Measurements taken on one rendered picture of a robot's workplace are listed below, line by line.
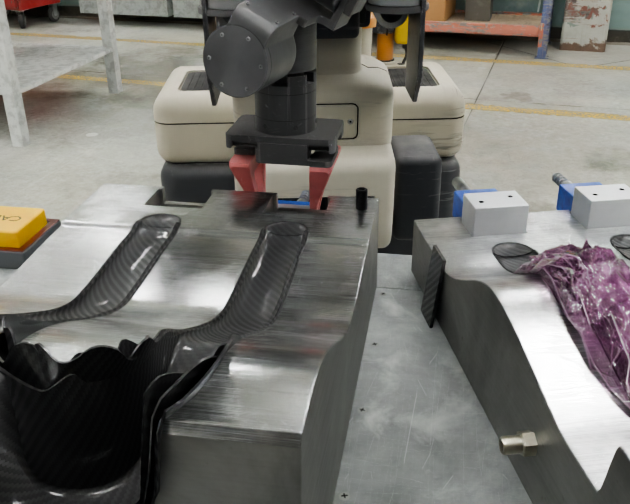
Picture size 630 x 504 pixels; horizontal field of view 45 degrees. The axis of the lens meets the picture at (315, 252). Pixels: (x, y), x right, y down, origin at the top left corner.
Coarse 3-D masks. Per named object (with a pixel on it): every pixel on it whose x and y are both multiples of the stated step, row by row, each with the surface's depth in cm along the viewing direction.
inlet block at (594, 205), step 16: (560, 176) 81; (560, 192) 76; (576, 192) 72; (592, 192) 71; (608, 192) 71; (624, 192) 71; (560, 208) 76; (576, 208) 72; (592, 208) 69; (608, 208) 70; (624, 208) 70; (592, 224) 70; (608, 224) 70; (624, 224) 71
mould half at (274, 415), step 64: (128, 192) 70; (256, 192) 70; (64, 256) 60; (192, 256) 59; (320, 256) 59; (128, 320) 48; (192, 320) 50; (320, 320) 51; (256, 384) 36; (320, 384) 39; (192, 448) 35; (256, 448) 34; (320, 448) 40
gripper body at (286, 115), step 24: (312, 72) 69; (264, 96) 68; (288, 96) 68; (312, 96) 69; (240, 120) 74; (264, 120) 69; (288, 120) 69; (312, 120) 70; (336, 120) 74; (240, 144) 71; (312, 144) 69; (336, 144) 70
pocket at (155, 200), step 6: (156, 192) 70; (162, 192) 71; (150, 198) 69; (156, 198) 70; (162, 198) 71; (144, 204) 68; (150, 204) 69; (156, 204) 71; (162, 204) 72; (168, 204) 71; (174, 204) 71; (180, 204) 71; (186, 204) 71; (192, 204) 71; (198, 204) 71
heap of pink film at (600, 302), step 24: (528, 264) 57; (552, 264) 51; (576, 264) 50; (600, 264) 49; (624, 264) 50; (552, 288) 52; (576, 288) 50; (600, 288) 48; (624, 288) 48; (576, 312) 48; (600, 312) 47; (624, 312) 46; (600, 336) 47; (624, 336) 45; (600, 360) 46; (624, 360) 45; (624, 384) 44
